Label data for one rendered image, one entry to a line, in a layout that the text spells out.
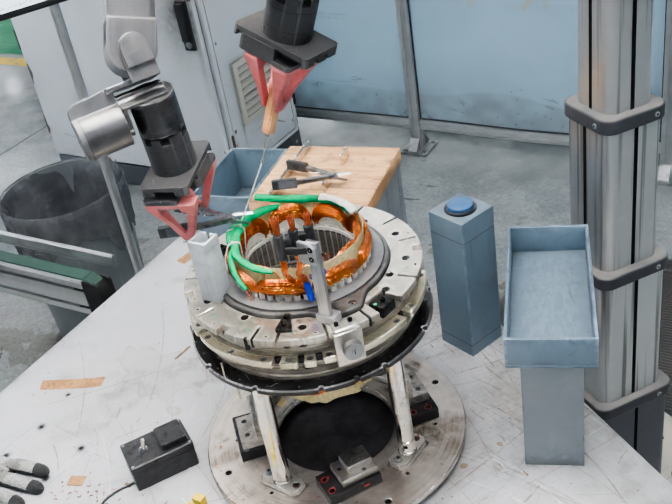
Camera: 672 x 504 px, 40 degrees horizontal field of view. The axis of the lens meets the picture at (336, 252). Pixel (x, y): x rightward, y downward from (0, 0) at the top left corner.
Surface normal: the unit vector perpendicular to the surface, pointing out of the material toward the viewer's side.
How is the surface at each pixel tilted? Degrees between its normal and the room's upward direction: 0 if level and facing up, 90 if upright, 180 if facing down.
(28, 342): 0
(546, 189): 0
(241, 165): 90
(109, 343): 0
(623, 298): 90
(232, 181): 90
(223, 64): 90
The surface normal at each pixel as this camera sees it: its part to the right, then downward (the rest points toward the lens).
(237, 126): 0.86, 0.15
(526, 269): -0.15, -0.83
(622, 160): 0.40, 0.44
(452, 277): -0.75, 0.45
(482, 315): 0.64, 0.33
